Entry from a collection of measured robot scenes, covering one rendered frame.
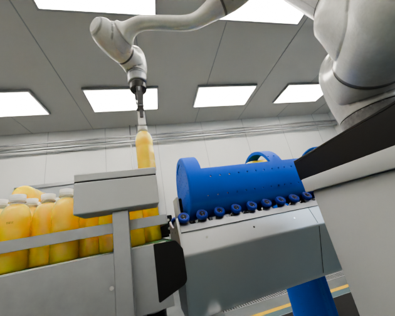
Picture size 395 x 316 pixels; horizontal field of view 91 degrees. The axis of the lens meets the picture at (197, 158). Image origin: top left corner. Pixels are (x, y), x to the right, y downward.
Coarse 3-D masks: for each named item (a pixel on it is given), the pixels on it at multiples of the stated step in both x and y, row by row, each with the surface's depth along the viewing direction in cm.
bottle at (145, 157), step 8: (136, 136) 81; (144, 136) 79; (136, 144) 79; (144, 144) 78; (152, 144) 81; (136, 152) 79; (144, 152) 77; (152, 152) 79; (144, 160) 75; (152, 160) 77
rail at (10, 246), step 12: (156, 216) 62; (84, 228) 56; (96, 228) 56; (108, 228) 57; (132, 228) 59; (12, 240) 51; (24, 240) 51; (36, 240) 52; (48, 240) 53; (60, 240) 53; (72, 240) 54; (0, 252) 49
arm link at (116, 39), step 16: (208, 0) 81; (144, 16) 78; (160, 16) 79; (176, 16) 82; (192, 16) 83; (208, 16) 83; (224, 16) 85; (96, 32) 74; (112, 32) 76; (128, 32) 78; (112, 48) 80; (128, 48) 82
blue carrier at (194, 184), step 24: (192, 168) 79; (216, 168) 81; (240, 168) 84; (264, 168) 86; (288, 168) 90; (192, 192) 75; (216, 192) 78; (240, 192) 81; (264, 192) 85; (288, 192) 90; (312, 192) 96; (192, 216) 79
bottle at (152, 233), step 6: (144, 210) 77; (150, 210) 77; (156, 210) 78; (144, 216) 76; (144, 228) 75; (150, 228) 74; (156, 228) 75; (150, 234) 74; (156, 234) 74; (150, 240) 73; (156, 240) 74
